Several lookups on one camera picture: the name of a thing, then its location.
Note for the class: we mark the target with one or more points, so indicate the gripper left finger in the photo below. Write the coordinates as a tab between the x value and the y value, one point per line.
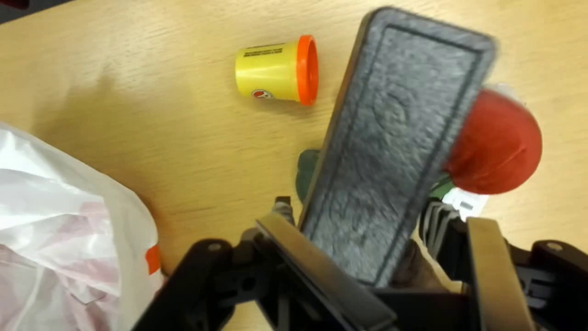
332	282

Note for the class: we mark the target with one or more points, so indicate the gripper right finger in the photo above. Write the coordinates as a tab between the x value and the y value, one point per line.
497	282

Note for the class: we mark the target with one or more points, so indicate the dark grey felt block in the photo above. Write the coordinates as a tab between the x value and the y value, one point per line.
398	140

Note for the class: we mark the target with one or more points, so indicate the yellow tub orange lid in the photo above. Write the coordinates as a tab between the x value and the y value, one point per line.
269	70

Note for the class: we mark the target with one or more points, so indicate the white orange plastic bag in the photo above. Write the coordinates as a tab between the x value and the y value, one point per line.
67	245

